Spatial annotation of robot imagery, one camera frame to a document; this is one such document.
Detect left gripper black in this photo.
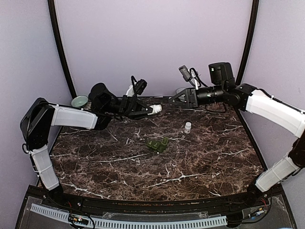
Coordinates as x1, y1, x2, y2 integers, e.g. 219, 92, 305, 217
103, 95, 156, 120

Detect white pill bottle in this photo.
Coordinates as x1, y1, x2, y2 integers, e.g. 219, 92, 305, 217
149, 104, 163, 115
184, 122, 192, 134

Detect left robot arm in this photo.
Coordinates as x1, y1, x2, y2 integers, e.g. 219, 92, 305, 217
20, 79, 153, 208

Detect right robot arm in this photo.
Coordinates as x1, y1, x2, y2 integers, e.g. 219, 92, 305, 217
169, 62, 305, 207

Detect pale green bowl right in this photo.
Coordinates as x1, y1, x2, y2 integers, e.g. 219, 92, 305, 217
175, 88, 185, 94

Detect pale green bowl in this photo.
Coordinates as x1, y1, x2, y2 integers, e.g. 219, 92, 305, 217
175, 88, 185, 94
71, 95, 89, 108

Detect pale green bowl left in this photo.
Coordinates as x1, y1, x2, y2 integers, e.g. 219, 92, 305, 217
71, 95, 89, 108

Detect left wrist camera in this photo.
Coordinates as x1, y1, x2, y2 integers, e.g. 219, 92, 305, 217
125, 76, 147, 97

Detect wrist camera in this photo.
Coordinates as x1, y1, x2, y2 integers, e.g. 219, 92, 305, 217
178, 65, 202, 90
125, 76, 147, 97

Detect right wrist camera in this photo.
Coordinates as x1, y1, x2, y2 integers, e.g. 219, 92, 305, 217
178, 65, 202, 90

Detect right black frame post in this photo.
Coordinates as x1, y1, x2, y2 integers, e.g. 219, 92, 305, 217
235, 0, 259, 85

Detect black frame post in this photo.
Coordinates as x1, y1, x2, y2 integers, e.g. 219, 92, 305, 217
47, 0, 77, 98
235, 0, 259, 85

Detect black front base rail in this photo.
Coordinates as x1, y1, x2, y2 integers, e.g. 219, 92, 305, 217
23, 186, 284, 218

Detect left black frame post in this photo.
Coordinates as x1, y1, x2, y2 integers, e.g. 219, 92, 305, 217
47, 0, 77, 98

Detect white slotted cable duct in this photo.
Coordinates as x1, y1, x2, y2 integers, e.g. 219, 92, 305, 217
30, 204, 228, 229

